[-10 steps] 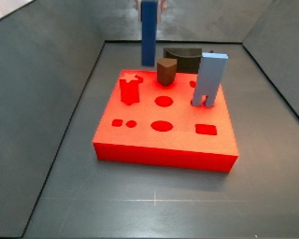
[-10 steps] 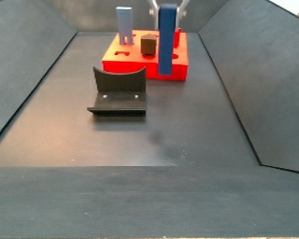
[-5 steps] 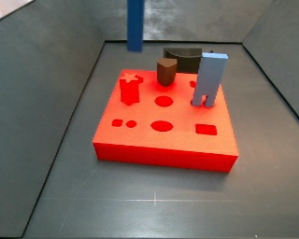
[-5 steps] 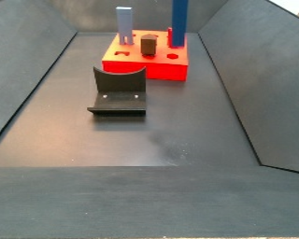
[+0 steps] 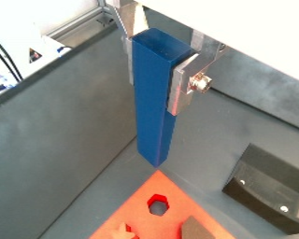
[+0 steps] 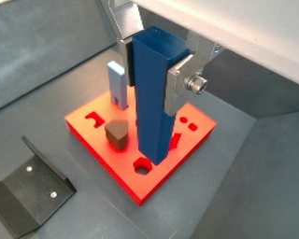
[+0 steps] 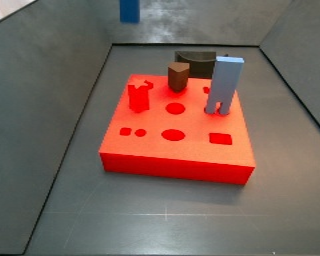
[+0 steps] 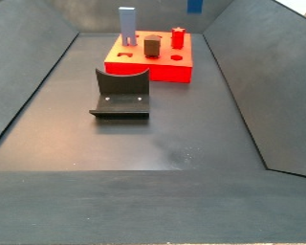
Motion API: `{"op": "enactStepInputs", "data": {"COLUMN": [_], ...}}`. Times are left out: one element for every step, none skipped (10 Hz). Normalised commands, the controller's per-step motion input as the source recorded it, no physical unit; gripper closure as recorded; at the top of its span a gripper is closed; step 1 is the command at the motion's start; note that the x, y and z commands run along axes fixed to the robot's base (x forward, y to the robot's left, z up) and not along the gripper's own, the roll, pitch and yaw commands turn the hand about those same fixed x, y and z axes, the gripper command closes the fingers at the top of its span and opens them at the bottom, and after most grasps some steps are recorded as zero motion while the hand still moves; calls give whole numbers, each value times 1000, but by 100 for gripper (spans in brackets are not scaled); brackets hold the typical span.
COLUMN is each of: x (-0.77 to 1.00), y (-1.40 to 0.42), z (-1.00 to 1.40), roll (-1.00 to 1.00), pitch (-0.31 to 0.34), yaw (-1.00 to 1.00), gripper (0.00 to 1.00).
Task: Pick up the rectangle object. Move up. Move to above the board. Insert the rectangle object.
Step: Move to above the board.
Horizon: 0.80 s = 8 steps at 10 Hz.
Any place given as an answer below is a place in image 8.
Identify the dark blue rectangular block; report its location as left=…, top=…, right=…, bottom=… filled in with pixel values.
left=188, top=0, right=202, bottom=13

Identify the red peg board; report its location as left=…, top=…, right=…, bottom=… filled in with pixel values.
left=105, top=31, right=194, bottom=83

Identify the black curved holder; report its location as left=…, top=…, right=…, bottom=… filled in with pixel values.
left=89, top=70, right=150, bottom=118

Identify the brown prism block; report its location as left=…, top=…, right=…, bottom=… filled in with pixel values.
left=144, top=34, right=161, bottom=57

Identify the red star block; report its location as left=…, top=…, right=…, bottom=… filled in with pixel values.
left=170, top=27, right=186, bottom=49

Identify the light blue arch block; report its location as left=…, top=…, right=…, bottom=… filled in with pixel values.
left=118, top=7, right=137, bottom=46

